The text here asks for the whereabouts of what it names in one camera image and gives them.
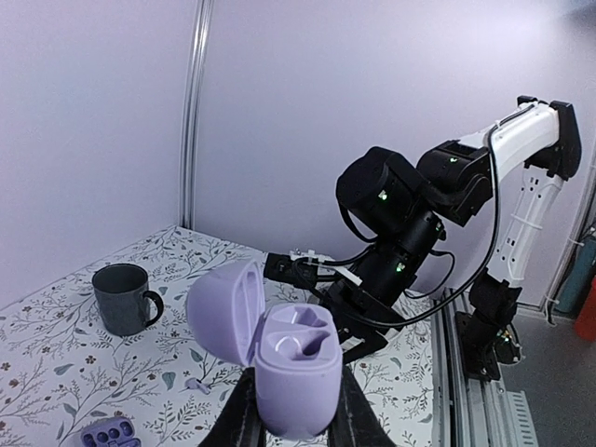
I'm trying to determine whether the light purple round earbud case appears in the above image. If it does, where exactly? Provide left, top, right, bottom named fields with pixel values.
left=186, top=261, right=343, bottom=440

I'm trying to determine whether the light purple stem earbud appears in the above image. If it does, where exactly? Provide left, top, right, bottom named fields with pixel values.
left=275, top=335, right=303, bottom=360
left=184, top=377, right=210, bottom=395

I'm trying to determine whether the dark purple open earbud case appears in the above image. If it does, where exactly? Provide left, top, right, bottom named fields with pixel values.
left=78, top=416, right=142, bottom=447

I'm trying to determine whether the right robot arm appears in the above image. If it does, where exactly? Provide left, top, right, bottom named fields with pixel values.
left=326, top=96, right=582, bottom=381

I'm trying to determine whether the floral patterned table mat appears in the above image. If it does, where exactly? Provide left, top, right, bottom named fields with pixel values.
left=1, top=227, right=439, bottom=446

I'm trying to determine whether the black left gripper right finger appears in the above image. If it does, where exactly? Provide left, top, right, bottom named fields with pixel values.
left=327, top=365, right=396, bottom=447

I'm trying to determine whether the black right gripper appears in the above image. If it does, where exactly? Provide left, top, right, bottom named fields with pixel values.
left=322, top=279, right=405, bottom=364

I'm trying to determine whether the right aluminium corner post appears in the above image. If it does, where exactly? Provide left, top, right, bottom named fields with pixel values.
left=179, top=0, right=215, bottom=229

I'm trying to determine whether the dark grey ceramic mug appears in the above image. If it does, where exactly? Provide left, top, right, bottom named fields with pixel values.
left=91, top=264, right=165, bottom=337

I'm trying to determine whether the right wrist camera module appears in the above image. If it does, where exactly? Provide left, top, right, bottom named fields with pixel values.
left=264, top=249, right=369, bottom=290

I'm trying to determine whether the aluminium front rail frame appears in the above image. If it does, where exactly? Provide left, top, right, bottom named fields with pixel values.
left=431, top=293, right=538, bottom=446

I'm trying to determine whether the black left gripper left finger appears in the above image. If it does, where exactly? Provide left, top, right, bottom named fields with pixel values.
left=199, top=368, right=264, bottom=447

